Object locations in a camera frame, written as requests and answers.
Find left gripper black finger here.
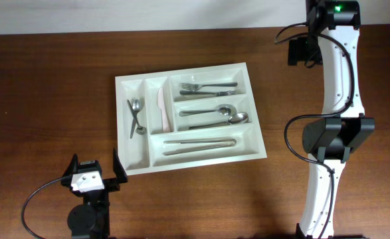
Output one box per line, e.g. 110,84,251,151
112,149,128,183
63,153,78,176

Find steel teaspoon one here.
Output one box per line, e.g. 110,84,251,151
129,98,144,139
126,99,147,136

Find pink plastic knife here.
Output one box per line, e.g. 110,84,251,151
157,88,171,133

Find steel fork packed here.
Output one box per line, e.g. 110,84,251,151
179,90,237,97
181,82,238,91

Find steel tablespoon packed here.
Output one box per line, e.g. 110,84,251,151
179,104,237,117
189,112,248,129

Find steel tongs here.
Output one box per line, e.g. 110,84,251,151
163,138,237,156

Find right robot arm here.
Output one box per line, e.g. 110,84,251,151
288,1,375,238

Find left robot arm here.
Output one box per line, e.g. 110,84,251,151
60,149,128,238

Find white plastic cutlery tray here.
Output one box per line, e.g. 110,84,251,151
115,63,267,175

